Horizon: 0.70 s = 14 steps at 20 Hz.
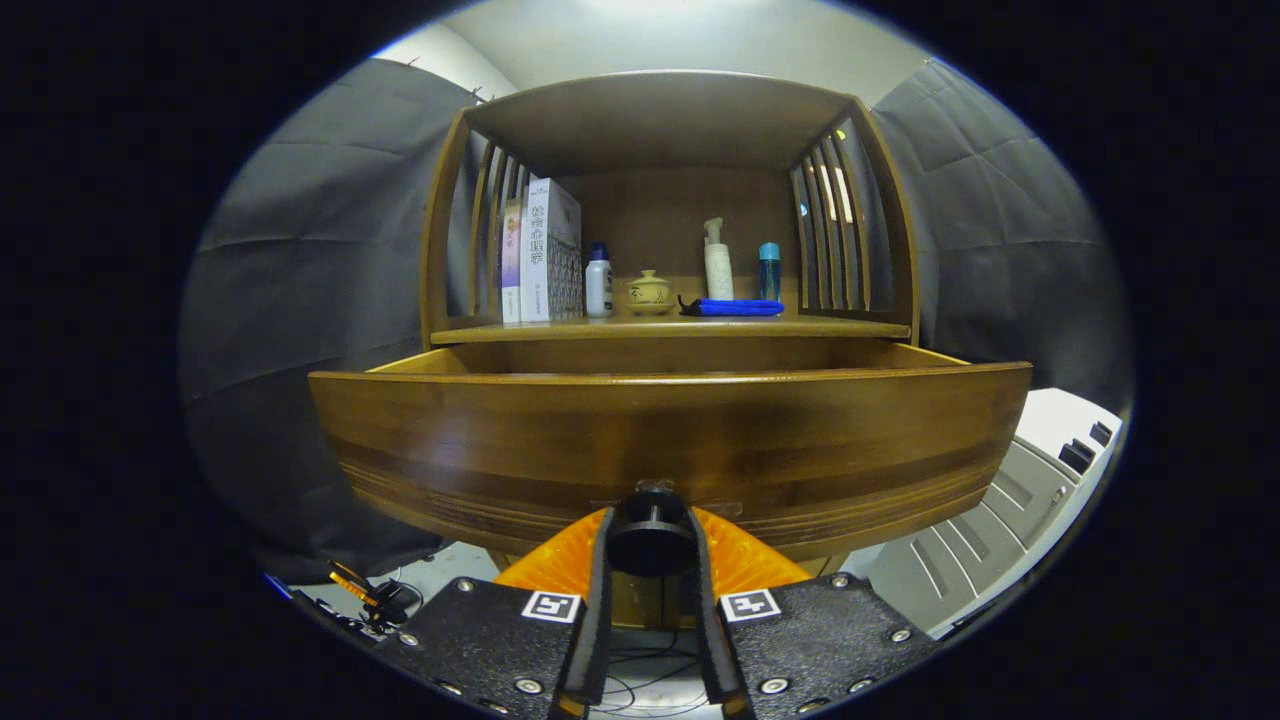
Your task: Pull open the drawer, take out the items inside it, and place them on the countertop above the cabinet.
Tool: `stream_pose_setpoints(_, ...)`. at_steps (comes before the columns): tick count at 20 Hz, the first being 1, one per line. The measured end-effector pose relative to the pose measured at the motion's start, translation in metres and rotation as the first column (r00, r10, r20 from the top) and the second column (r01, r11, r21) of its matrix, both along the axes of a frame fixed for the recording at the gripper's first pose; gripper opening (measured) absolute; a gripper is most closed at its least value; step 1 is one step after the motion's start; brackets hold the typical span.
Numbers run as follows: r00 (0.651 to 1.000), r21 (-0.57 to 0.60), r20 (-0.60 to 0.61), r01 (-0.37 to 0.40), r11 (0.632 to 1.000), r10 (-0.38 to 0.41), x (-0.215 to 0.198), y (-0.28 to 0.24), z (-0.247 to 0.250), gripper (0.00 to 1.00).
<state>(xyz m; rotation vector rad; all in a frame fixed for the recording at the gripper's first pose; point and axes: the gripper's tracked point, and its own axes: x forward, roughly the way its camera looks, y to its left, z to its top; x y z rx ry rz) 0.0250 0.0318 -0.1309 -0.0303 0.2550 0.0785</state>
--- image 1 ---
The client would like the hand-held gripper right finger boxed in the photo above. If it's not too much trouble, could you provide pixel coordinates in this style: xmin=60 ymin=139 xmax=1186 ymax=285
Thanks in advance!
xmin=688 ymin=507 xmax=941 ymax=720

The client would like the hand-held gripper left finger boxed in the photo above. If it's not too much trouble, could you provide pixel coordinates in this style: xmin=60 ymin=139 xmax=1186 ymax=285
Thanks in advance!
xmin=385 ymin=507 xmax=614 ymax=720

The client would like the brown wooden drawer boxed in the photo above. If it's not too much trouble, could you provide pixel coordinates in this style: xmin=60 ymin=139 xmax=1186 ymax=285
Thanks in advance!
xmin=308 ymin=340 xmax=1033 ymax=563

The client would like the white drawer unit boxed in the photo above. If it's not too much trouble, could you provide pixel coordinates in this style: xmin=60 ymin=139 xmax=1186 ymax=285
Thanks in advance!
xmin=865 ymin=388 xmax=1123 ymax=639

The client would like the brown wooden countertop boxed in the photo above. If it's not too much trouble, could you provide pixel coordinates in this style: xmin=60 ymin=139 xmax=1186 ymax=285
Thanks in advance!
xmin=432 ymin=315 xmax=913 ymax=346

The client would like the brown wooden cabinet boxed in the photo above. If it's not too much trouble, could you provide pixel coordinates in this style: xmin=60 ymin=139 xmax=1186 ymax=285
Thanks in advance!
xmin=420 ymin=70 xmax=921 ymax=631

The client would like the orange and black tool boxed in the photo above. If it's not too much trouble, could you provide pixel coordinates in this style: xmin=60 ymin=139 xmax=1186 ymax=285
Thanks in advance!
xmin=327 ymin=560 xmax=413 ymax=629

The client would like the blue folded cloth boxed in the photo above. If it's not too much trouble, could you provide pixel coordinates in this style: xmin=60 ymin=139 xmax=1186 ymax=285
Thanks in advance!
xmin=678 ymin=295 xmax=786 ymax=318

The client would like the white bottle with blue cap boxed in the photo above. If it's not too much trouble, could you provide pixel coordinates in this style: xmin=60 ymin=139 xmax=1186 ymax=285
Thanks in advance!
xmin=585 ymin=242 xmax=614 ymax=319

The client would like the yellow lidded ceramic teacup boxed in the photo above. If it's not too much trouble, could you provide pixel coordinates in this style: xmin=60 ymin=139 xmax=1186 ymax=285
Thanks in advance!
xmin=626 ymin=269 xmax=675 ymax=316

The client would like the white pump bottle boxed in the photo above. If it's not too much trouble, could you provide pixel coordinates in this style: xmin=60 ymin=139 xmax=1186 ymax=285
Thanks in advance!
xmin=703 ymin=217 xmax=735 ymax=301

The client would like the thick white book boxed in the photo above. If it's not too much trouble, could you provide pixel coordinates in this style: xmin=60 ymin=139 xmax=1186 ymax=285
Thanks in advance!
xmin=519 ymin=178 xmax=583 ymax=323

